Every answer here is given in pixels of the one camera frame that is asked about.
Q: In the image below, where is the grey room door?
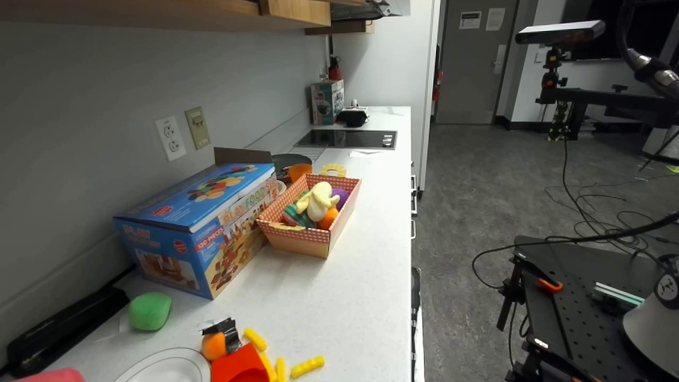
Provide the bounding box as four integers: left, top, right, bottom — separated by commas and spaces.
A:
433, 0, 522, 127

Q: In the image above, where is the green round toy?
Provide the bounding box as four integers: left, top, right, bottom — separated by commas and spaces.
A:
128, 292, 174, 335

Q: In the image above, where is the white paper sign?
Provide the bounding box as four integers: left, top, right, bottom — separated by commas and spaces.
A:
456, 8, 483, 33
483, 4, 508, 34

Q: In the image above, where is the pink folded cloth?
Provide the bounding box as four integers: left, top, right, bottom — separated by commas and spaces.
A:
12, 367, 86, 382

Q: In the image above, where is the black long stapler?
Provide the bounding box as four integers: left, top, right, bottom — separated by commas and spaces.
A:
4, 284, 134, 381

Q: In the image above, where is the black clamp orange handle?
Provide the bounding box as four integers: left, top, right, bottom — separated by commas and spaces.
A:
491, 254, 569, 335

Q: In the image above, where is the clear white round plate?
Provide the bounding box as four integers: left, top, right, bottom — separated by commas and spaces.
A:
115, 346, 211, 382

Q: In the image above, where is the beige wall plate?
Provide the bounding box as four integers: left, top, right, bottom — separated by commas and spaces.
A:
183, 104, 215, 153

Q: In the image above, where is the blue toy food box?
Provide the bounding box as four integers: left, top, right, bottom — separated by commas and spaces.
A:
115, 162, 288, 301

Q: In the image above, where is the orange toy fruit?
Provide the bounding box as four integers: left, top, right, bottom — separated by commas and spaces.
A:
316, 206, 342, 231

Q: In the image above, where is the white wall outlet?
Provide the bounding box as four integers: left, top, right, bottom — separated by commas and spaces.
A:
155, 115, 191, 163

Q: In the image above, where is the green toy vegetable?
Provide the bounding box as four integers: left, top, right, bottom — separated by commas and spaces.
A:
279, 201, 313, 229

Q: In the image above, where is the orange black toy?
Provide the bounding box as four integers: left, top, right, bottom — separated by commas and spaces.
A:
199, 317, 243, 364

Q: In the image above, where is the red bottle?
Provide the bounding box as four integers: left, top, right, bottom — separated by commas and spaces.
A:
324, 55, 343, 84

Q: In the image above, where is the red checkered paper basket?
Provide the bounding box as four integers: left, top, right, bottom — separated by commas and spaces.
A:
254, 173, 365, 262

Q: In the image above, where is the teal flat strip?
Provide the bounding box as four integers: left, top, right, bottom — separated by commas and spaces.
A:
592, 280, 647, 309

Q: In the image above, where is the colourful printed carton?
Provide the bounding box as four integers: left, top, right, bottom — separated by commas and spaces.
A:
308, 77, 348, 127

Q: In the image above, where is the black round pot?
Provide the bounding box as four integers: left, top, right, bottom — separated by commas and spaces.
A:
333, 104, 371, 130

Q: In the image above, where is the yellow toy ring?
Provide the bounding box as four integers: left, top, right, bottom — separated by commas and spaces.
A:
320, 162, 350, 181

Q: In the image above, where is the black camera stand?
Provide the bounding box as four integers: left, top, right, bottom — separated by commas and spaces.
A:
535, 45, 679, 145

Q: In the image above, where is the black stereo camera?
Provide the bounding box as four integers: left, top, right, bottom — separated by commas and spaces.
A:
513, 18, 609, 50

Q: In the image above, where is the black perforated robot table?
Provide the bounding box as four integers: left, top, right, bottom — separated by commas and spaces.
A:
497, 233, 679, 382

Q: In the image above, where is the purple toy food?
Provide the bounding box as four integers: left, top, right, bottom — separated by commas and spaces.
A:
330, 188, 351, 212

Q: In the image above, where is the grey round tray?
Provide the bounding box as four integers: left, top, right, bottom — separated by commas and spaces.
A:
271, 153, 313, 178

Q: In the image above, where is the wooden overhead cabinet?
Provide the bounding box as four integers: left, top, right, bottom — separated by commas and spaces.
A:
0, 0, 335, 33

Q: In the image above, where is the black floor cable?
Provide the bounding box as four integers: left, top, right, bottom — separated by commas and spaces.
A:
469, 137, 679, 294

